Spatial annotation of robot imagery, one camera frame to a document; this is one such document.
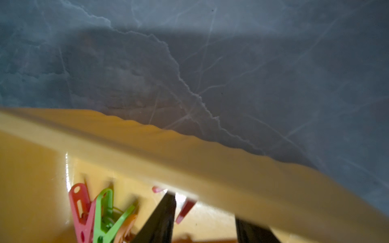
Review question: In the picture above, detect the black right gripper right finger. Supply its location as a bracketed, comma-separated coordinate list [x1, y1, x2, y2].
[235, 217, 280, 243]

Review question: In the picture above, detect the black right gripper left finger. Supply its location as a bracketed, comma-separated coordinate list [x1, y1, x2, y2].
[131, 193, 176, 243]

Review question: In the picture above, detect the red clothespin placed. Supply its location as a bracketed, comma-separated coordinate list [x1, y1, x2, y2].
[151, 186, 198, 225]

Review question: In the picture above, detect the green clothespin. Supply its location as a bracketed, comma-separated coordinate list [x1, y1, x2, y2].
[93, 188, 136, 243]

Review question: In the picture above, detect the yellow plastic storage box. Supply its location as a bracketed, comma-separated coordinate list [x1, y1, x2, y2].
[1, 108, 389, 243]

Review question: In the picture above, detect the orange clothespin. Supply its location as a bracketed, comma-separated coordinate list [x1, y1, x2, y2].
[113, 214, 138, 243]

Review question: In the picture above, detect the red clothespin far left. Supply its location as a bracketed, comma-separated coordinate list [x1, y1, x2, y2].
[68, 183, 96, 243]

